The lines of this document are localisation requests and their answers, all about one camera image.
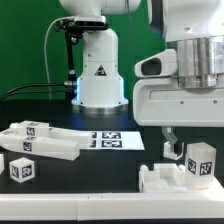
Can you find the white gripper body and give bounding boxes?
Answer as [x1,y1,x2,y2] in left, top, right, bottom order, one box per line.
[133,78,224,127]

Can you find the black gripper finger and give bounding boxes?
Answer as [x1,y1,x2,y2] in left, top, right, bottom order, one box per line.
[162,126,179,154]

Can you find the white chair seat part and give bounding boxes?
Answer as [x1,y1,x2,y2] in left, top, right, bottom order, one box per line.
[137,163,214,194]

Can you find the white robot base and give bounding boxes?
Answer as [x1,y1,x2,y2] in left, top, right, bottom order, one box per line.
[59,0,130,115]

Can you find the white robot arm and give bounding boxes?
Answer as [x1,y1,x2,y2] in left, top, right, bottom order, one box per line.
[133,0,224,158]

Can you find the long white chair back part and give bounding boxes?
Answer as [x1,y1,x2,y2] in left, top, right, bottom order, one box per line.
[0,135,80,161]

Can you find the white tagged chair part rear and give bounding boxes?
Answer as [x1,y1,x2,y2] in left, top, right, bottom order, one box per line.
[10,120,92,148]

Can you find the small white tagged cube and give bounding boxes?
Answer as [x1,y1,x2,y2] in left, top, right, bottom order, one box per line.
[163,142,184,160]

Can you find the paper sheet with tags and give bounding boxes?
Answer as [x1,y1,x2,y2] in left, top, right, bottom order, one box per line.
[85,131,145,150]

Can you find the white tagged cube left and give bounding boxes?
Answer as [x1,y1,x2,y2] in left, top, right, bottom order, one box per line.
[9,157,35,183]

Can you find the white part at left edge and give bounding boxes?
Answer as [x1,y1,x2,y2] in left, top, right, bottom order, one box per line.
[0,154,4,175]

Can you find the white L-shaped fence frame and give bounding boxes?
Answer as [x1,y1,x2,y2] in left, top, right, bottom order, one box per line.
[0,178,224,221]

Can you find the black camera on stand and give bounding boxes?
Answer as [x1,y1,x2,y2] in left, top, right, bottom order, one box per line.
[55,16,109,99]

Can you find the grey camera cable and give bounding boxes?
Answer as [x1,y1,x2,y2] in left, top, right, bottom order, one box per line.
[43,16,75,100]

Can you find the black cables at base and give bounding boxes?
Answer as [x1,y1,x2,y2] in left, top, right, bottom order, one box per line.
[0,81,78,103]

